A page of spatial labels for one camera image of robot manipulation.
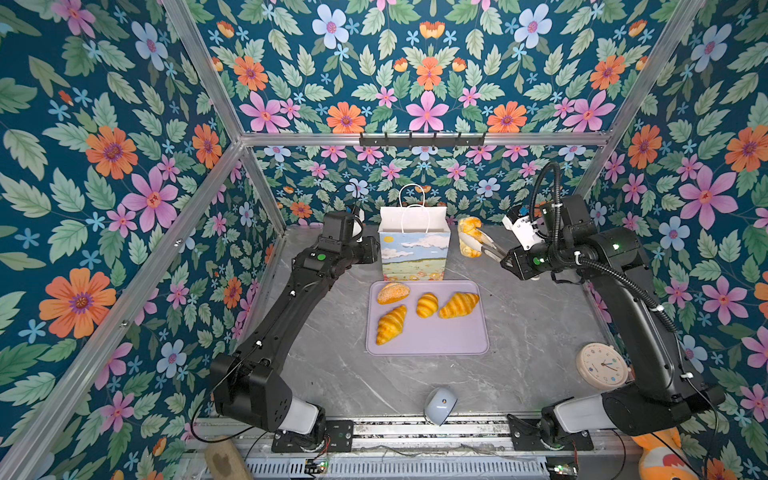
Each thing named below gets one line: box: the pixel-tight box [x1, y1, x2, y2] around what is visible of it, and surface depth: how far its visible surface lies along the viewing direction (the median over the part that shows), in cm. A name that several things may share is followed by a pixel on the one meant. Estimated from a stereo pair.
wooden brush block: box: [206, 435, 251, 480], surface depth 69 cm
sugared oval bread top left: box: [377, 282, 410, 305], surface depth 98 cm
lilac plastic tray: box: [365, 280, 490, 356], surface depth 95 cm
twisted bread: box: [458, 216, 485, 258], surface depth 78 cm
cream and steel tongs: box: [459, 229, 509, 262], surface depth 75 cm
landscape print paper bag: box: [378, 183, 451, 281], surface depth 92 cm
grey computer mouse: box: [424, 387, 458, 427], surface depth 73 cm
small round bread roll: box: [416, 292, 439, 319], surface depth 96 cm
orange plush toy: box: [631, 427, 699, 480], surface depth 65 cm
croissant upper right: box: [439, 292, 480, 319], surface depth 95 cm
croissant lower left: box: [376, 304, 407, 345], surface depth 91 cm
